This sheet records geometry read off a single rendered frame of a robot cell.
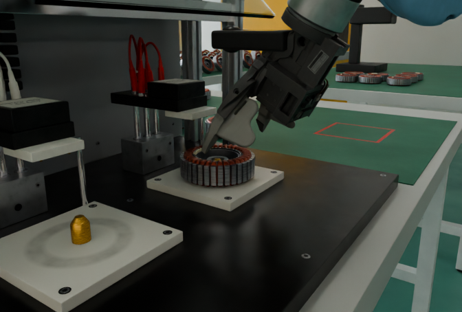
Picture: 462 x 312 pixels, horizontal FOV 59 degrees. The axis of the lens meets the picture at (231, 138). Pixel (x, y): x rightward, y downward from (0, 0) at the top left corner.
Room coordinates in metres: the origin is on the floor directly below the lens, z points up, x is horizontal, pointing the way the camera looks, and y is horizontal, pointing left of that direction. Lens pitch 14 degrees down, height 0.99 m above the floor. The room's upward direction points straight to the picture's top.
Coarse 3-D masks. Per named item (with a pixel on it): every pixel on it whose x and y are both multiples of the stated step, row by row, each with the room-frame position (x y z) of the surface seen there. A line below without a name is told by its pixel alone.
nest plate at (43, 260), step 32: (64, 224) 0.43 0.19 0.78; (96, 224) 0.43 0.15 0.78; (128, 224) 0.43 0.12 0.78; (160, 224) 0.43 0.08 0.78; (0, 256) 0.36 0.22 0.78; (32, 256) 0.36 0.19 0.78; (64, 256) 0.36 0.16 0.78; (96, 256) 0.36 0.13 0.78; (128, 256) 0.36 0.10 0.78; (32, 288) 0.31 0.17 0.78; (64, 288) 0.31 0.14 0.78; (96, 288) 0.31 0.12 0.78
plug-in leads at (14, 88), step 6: (0, 54) 0.48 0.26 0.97; (6, 60) 0.48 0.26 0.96; (0, 66) 0.49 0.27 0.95; (0, 72) 0.46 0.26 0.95; (12, 72) 0.48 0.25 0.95; (0, 78) 0.46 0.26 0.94; (12, 78) 0.47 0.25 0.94; (0, 84) 0.46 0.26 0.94; (12, 84) 0.47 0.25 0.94; (0, 90) 0.46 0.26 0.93; (12, 90) 0.47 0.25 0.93; (18, 90) 0.48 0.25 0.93; (0, 96) 0.45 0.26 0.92; (12, 96) 0.47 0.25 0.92; (18, 96) 0.47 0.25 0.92
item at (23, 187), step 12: (12, 168) 0.50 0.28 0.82; (0, 180) 0.46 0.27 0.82; (12, 180) 0.46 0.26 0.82; (24, 180) 0.47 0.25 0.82; (36, 180) 0.48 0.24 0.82; (0, 192) 0.44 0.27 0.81; (12, 192) 0.45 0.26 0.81; (24, 192) 0.47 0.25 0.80; (36, 192) 0.48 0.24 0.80; (0, 204) 0.44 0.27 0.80; (12, 204) 0.45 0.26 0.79; (24, 204) 0.46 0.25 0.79; (36, 204) 0.48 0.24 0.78; (0, 216) 0.44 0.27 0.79; (12, 216) 0.45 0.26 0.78; (24, 216) 0.46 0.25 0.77; (0, 228) 0.44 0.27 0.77
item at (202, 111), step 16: (160, 80) 0.64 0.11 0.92; (176, 80) 0.64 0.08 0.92; (192, 80) 0.64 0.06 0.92; (112, 96) 0.67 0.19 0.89; (128, 96) 0.64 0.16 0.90; (144, 96) 0.63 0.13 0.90; (160, 96) 0.61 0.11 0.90; (176, 96) 0.59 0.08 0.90; (192, 96) 0.62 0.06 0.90; (144, 112) 0.67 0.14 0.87; (176, 112) 0.59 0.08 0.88; (192, 112) 0.59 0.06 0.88; (208, 112) 0.61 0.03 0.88; (144, 128) 0.67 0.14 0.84
